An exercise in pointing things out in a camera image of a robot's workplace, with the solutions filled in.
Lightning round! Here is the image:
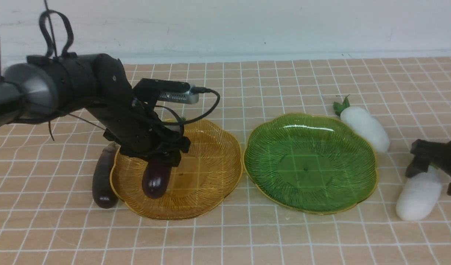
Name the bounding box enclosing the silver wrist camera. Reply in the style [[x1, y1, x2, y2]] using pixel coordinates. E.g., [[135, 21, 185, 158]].
[[133, 78, 200, 105]]

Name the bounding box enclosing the purple eggplant beside amber plate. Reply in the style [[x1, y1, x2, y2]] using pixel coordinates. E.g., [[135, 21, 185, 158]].
[[91, 142, 118, 209]]

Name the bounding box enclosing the black camera cable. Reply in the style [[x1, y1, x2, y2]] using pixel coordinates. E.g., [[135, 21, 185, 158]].
[[152, 87, 221, 137]]

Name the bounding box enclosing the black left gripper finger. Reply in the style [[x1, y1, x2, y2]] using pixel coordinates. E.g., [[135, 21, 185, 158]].
[[152, 149, 181, 167]]

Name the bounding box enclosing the white radish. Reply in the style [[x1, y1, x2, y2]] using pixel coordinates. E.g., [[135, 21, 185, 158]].
[[396, 166, 443, 222], [333, 96, 390, 153]]

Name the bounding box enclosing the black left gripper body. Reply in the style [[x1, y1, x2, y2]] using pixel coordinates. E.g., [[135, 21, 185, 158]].
[[95, 100, 191, 162]]

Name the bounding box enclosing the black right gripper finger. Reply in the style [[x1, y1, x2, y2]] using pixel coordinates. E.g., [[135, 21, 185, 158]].
[[405, 139, 447, 178]]

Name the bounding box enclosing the green glass plate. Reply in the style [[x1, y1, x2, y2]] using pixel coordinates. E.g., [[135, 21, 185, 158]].
[[242, 113, 378, 215]]

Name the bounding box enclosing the purple eggplant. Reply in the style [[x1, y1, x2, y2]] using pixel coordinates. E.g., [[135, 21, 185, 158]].
[[141, 160, 172, 199], [91, 142, 118, 209]]

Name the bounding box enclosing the amber glass plate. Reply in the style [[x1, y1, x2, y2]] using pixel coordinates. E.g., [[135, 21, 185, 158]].
[[110, 119, 244, 221]]

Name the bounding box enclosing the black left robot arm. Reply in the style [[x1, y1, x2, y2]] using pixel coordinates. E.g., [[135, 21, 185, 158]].
[[0, 54, 191, 167]]

